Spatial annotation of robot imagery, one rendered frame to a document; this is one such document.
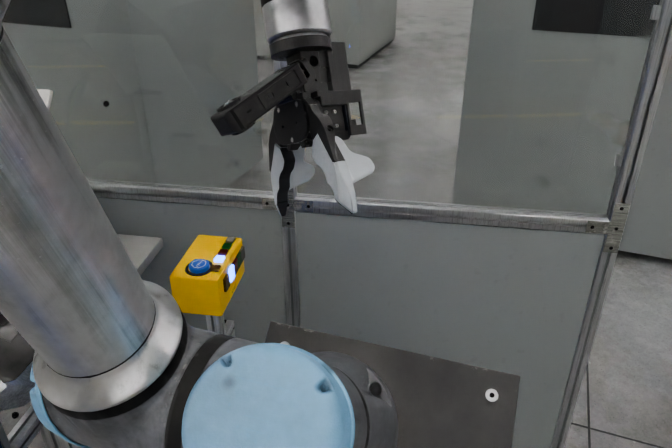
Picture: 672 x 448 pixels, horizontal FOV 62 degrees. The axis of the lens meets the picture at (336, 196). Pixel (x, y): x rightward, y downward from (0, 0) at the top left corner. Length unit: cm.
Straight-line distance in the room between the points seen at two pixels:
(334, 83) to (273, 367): 35
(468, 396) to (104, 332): 38
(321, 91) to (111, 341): 35
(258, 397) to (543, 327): 138
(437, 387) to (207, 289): 61
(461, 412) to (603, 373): 204
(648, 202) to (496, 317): 172
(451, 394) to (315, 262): 105
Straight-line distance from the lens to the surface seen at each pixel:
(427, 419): 64
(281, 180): 68
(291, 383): 43
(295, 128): 63
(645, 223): 333
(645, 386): 268
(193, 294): 115
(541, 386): 191
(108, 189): 173
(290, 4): 64
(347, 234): 157
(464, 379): 64
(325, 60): 67
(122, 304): 42
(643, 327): 298
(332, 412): 43
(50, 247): 36
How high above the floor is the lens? 171
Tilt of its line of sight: 27 degrees down
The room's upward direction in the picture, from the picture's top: straight up
